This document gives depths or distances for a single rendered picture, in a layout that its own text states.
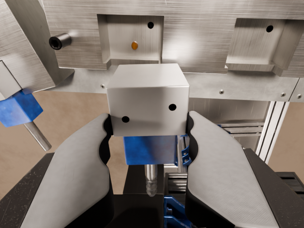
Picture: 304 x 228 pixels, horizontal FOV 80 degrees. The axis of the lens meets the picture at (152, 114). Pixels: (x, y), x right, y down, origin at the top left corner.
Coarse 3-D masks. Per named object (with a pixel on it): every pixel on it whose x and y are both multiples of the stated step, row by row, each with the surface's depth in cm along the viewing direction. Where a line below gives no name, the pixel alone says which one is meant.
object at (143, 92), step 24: (120, 72) 13; (144, 72) 13; (168, 72) 13; (120, 96) 11; (144, 96) 11; (168, 96) 11; (120, 120) 12; (144, 120) 12; (168, 120) 12; (144, 144) 14; (168, 144) 14
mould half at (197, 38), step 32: (64, 0) 14; (96, 0) 14; (128, 0) 14; (160, 0) 14; (192, 0) 13; (224, 0) 13; (256, 0) 13; (288, 0) 13; (64, 32) 15; (96, 32) 15; (192, 32) 15; (224, 32) 14; (64, 64) 17; (96, 64) 17; (192, 64) 16; (224, 64) 16
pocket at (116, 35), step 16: (112, 16) 17; (128, 16) 17; (144, 16) 17; (160, 16) 17; (112, 32) 18; (128, 32) 17; (144, 32) 17; (160, 32) 17; (112, 48) 18; (128, 48) 18; (144, 48) 18; (160, 48) 18; (112, 64) 18; (128, 64) 18
